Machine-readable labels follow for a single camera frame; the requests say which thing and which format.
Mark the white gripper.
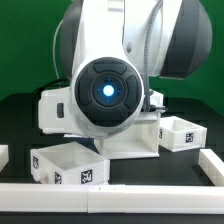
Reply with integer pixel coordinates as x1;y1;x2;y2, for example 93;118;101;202
37;87;165;137

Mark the white drawer with knob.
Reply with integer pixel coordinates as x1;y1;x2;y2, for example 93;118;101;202
30;142;110;185

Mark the white drawer cabinet housing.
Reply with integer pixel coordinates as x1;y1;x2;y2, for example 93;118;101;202
94;112;161;159

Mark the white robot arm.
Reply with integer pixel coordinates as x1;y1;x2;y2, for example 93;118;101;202
38;0;212;139

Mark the white small drawer box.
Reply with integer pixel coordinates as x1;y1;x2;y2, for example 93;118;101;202
159;116;207;152

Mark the white left rail bar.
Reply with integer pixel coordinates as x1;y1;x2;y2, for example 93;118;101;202
0;145;9;172

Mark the white rail bar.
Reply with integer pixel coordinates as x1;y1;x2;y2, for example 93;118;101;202
0;145;9;172
198;149;224;187
0;184;224;214

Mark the white front rail bar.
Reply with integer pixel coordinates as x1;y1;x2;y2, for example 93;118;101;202
0;184;224;214

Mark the black ribbed cable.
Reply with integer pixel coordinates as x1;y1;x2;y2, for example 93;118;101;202
141;0;168;113

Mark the white right rail bar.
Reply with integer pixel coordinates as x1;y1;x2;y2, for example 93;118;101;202
198;149;224;187

